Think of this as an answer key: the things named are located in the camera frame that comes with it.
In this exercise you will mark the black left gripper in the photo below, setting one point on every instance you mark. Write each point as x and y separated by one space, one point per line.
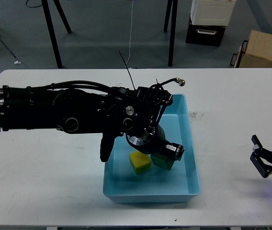
155 142

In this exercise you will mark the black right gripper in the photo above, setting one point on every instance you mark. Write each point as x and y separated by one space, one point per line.
258 154

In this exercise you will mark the green cube block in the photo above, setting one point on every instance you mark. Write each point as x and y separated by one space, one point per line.
164 162

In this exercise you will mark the yellow cube block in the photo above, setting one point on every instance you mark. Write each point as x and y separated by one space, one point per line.
140 162

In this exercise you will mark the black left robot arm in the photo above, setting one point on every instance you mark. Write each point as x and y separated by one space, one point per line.
81 107

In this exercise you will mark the cardboard box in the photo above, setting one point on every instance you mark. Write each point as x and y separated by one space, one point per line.
256 52

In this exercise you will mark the white storage box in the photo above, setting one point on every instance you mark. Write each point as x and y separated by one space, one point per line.
212 12

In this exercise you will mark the blue plastic bin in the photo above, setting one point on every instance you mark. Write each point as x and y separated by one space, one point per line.
122 185

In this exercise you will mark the black right table leg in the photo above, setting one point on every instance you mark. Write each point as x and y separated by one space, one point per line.
171 16

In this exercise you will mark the black table leg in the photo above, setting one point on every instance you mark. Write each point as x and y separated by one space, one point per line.
171 16
51 30

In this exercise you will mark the black left table leg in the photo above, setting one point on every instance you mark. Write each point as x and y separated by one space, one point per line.
51 30

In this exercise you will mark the black cable tie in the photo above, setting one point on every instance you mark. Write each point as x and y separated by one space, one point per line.
125 64

